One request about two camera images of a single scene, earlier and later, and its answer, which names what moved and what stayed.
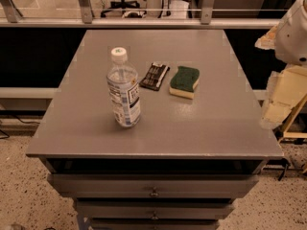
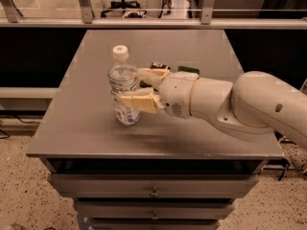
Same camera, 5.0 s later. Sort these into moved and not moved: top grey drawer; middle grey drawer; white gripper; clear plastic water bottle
Moved: white gripper
Not moved: top grey drawer; middle grey drawer; clear plastic water bottle
